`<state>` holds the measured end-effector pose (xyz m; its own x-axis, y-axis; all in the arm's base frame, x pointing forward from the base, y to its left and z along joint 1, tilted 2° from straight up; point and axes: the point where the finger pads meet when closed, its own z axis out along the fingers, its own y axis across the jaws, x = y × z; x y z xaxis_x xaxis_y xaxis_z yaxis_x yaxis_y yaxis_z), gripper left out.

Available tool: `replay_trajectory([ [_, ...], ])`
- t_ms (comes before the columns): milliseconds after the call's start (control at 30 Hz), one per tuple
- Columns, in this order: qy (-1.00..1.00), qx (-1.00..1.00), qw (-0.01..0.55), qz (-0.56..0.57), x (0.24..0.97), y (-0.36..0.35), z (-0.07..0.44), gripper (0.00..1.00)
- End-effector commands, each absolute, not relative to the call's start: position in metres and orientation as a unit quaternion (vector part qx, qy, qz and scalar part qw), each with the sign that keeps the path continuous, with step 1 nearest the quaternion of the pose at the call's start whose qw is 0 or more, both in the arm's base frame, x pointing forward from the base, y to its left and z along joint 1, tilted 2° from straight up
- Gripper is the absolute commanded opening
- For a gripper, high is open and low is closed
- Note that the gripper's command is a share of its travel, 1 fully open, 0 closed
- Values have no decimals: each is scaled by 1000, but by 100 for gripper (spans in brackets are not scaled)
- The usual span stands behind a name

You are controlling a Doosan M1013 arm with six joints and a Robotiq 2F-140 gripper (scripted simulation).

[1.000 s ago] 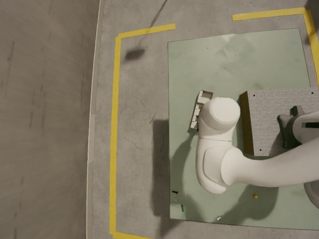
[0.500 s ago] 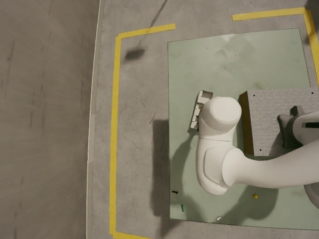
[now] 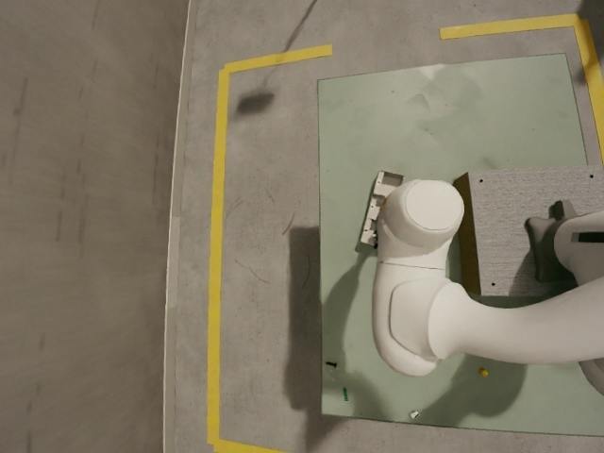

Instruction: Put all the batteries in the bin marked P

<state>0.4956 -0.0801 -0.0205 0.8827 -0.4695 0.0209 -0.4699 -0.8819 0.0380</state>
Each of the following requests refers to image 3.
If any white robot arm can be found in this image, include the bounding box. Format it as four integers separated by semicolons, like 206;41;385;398
372;179;604;396

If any white three-compartment bin rack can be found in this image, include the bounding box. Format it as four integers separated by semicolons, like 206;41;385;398
360;170;404;245

